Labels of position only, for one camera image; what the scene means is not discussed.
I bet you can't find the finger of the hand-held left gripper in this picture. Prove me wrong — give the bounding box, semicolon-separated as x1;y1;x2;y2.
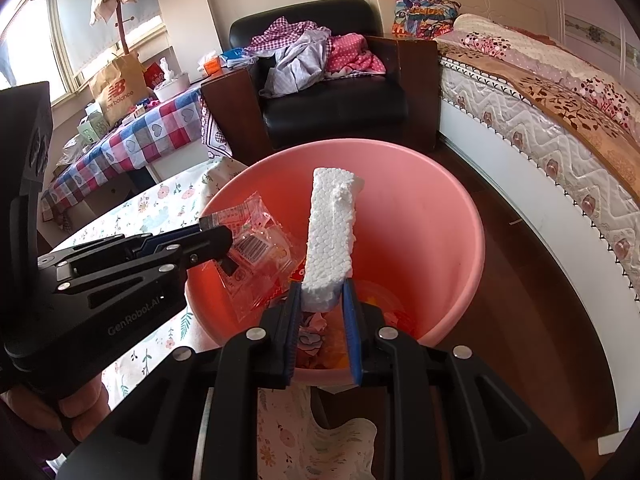
36;224;207;269
54;226;235;309

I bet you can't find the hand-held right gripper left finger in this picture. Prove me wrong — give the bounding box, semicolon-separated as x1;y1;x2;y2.
56;281;304;480

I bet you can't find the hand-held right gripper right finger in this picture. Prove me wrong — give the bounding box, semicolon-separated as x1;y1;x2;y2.
342;279;587;480

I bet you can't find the maroon patterned paper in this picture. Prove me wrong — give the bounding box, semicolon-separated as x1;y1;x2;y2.
297;311;335;362

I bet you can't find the yellow plastic packet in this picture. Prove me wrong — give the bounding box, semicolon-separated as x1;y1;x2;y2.
320;280;401;368

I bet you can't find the clear barcoded plastic wrapper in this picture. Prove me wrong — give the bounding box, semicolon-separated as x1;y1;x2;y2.
199;191;297;324

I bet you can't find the white foam block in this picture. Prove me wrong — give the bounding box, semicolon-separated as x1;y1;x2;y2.
301;166;366;312

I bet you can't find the pink plastic bucket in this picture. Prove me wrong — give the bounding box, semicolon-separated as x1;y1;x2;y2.
185;139;486;384

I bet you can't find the person's left hand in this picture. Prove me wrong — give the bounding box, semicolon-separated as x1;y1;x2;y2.
0;379;112;445

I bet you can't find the floral tablecloth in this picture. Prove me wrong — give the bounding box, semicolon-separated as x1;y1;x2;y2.
50;156;379;480

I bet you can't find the green carton box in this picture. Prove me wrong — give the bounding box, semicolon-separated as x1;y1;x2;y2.
77;111;109;147

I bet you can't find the checked tablecloth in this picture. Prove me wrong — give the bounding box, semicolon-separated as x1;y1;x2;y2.
41;82;207;217

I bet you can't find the brown paper bag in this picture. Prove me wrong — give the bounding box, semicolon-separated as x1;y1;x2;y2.
89;52;151;127

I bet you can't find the patterned hanging cloth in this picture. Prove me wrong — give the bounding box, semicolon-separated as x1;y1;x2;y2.
200;92;234;162

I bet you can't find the white bowl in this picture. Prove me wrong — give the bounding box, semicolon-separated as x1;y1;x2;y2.
152;74;191;102

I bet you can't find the wooden coat stand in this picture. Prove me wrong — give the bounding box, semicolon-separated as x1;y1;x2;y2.
102;0;138;57

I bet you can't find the window roller blind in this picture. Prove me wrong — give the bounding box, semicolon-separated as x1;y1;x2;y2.
50;0;164;79

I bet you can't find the beige hanging cloth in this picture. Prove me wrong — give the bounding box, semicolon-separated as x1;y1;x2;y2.
90;0;139;27

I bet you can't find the orange tissue pack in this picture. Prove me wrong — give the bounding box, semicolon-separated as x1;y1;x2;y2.
197;52;224;79

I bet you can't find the black leather armchair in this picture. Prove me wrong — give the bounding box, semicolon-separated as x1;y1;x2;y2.
201;0;442;162

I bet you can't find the blue plastic pack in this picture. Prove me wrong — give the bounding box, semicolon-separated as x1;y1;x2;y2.
220;47;259;69

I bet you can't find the lilac grey garment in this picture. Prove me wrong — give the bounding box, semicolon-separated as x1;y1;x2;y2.
260;27;334;99

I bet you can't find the purple checked shirt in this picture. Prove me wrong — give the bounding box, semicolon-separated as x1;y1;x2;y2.
245;16;334;57

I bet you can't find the pink dotted garment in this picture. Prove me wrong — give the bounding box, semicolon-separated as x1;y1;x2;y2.
325;33;387;79

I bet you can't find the bed with quilted mattress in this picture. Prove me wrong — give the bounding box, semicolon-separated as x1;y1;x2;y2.
432;12;640;442

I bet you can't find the brown floral bed blanket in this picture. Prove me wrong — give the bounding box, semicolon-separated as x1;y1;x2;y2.
435;12;640;162

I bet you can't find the colourful printed pillow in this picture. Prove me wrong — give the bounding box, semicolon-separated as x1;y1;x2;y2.
392;0;462;41

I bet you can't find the white wardrobe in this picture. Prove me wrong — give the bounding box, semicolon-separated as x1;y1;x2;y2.
550;0;640;77

